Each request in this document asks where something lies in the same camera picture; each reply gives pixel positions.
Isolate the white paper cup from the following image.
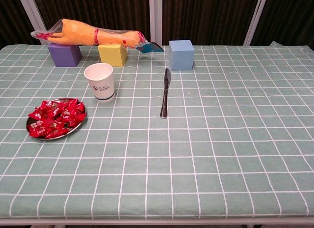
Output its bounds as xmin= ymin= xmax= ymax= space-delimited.
xmin=83 ymin=62 xmax=115 ymax=103

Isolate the round steel plate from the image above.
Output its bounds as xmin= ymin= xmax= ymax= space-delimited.
xmin=26 ymin=97 xmax=87 ymax=141

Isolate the steel table knife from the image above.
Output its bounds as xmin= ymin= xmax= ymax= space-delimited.
xmin=160 ymin=68 xmax=172 ymax=119

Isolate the green checked tablecloth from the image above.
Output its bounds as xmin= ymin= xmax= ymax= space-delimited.
xmin=0 ymin=41 xmax=314 ymax=220

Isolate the blue foam cube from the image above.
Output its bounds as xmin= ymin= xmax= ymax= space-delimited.
xmin=168 ymin=40 xmax=195 ymax=71

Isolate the blue cardboard label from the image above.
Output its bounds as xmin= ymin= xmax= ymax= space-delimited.
xmin=135 ymin=42 xmax=164 ymax=54

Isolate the yellow foam cube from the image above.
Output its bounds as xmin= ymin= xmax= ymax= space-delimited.
xmin=98 ymin=43 xmax=128 ymax=67

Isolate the purple foam cube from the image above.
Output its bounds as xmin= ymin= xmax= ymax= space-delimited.
xmin=48 ymin=43 xmax=82 ymax=67

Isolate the orange rubber chicken in net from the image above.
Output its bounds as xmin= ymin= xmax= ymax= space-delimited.
xmin=30 ymin=18 xmax=148 ymax=50

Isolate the dark pleated curtain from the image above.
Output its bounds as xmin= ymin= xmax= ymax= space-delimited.
xmin=0 ymin=0 xmax=314 ymax=50

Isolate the upright white frame post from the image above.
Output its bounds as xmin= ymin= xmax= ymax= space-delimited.
xmin=149 ymin=0 xmax=163 ymax=45

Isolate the slanted white frame post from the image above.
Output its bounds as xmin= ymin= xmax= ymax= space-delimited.
xmin=16 ymin=0 xmax=50 ymax=46
xmin=242 ymin=0 xmax=269 ymax=46

